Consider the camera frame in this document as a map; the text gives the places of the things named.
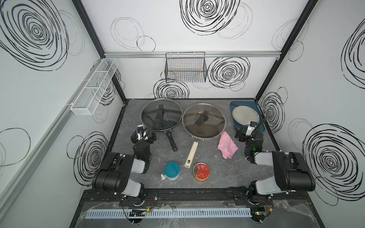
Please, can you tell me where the pink cloth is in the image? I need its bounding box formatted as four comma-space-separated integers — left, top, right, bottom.
217, 131, 238, 159

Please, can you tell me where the glass lid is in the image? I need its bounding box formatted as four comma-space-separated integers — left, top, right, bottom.
140, 98, 183, 132
182, 103, 227, 140

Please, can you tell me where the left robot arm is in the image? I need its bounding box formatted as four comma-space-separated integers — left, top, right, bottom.
92, 125, 156, 199

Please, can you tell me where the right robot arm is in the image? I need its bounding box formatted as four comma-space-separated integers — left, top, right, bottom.
235, 124, 316, 197

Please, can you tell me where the glass lid on black pan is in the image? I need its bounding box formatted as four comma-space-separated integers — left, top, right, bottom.
140, 98, 183, 132

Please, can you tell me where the teal tray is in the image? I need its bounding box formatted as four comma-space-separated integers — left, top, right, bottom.
230, 100, 262, 129

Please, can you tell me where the black frying pan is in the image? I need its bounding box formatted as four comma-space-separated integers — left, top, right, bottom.
140, 98, 183, 153

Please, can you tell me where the grey round plate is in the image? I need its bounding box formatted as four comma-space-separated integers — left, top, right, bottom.
232, 106, 259, 125

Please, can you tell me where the teal lidded cup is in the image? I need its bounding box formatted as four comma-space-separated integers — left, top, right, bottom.
161, 162, 180, 181

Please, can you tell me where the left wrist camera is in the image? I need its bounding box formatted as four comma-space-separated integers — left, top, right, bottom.
136, 124, 144, 140

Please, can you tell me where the brown pan with cream handle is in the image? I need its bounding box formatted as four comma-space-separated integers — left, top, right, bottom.
182, 103, 227, 169

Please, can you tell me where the white wire shelf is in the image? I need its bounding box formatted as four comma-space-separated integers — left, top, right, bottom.
70, 59, 118, 116

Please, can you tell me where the white slotted cable duct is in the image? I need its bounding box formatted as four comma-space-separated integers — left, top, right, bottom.
85, 208, 252, 219

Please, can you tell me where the black wire basket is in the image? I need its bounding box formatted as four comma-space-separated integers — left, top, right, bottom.
164, 52, 208, 83

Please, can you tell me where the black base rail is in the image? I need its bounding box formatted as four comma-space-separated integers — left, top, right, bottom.
80, 187, 308, 206

